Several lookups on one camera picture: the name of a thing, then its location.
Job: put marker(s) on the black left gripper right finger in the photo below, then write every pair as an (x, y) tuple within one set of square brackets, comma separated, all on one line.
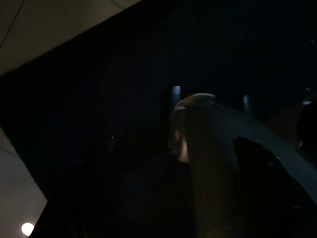
[(246, 100)]

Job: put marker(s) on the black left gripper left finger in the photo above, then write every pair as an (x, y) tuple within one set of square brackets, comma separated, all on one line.
[(176, 90)]

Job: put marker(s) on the black floor mat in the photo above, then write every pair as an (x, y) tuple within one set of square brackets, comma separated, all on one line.
[(99, 99)]

